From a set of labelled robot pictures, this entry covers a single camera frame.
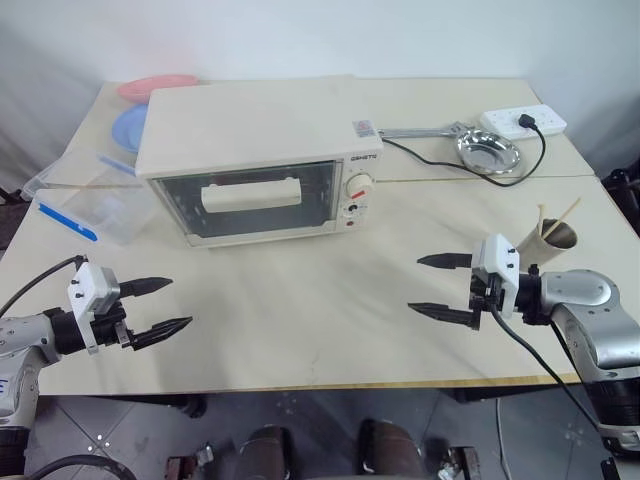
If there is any blue plastic plate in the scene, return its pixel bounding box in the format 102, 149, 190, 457
111, 103, 149, 154

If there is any black power cable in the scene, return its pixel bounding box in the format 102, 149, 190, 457
380, 113, 549, 189

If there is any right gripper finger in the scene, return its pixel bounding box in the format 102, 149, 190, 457
415, 252, 474, 271
406, 300, 475, 330

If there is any long wooden chopstick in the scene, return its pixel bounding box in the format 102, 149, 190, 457
544, 197, 583, 239

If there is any beige cup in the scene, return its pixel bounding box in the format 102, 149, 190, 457
515, 218, 578, 267

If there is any dark rounded shape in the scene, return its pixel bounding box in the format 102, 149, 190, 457
358, 418, 425, 480
238, 424, 295, 480

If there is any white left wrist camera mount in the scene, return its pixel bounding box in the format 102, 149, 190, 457
66, 261, 122, 356

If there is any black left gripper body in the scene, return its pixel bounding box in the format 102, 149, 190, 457
92, 282, 137, 351

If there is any pink plastic plate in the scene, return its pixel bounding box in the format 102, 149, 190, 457
117, 73, 199, 102

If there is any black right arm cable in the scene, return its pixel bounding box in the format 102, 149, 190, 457
489, 297, 621, 451

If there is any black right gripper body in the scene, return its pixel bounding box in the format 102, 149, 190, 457
468, 272, 505, 332

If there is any glass oven door with handle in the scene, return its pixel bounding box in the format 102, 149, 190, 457
152, 158, 338, 239

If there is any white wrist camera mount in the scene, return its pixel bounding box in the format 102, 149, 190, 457
471, 233, 522, 319
66, 261, 122, 356

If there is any black equipment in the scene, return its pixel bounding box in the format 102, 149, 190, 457
601, 168, 640, 232

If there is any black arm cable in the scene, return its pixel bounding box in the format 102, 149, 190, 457
0, 254, 87, 317
489, 297, 621, 451

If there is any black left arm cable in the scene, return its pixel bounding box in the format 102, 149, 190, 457
0, 254, 87, 317

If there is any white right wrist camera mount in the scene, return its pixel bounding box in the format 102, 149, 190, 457
471, 233, 522, 319

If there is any white power strip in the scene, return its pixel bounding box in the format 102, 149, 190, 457
480, 105, 568, 139

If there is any cream toaster oven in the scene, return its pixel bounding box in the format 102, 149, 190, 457
135, 74, 385, 250

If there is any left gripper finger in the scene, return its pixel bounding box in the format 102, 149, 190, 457
131, 315, 194, 351
120, 276, 175, 300

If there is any clear plastic container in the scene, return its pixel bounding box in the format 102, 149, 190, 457
34, 185, 156, 247

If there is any stainless steel dish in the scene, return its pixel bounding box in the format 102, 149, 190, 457
456, 128, 522, 176

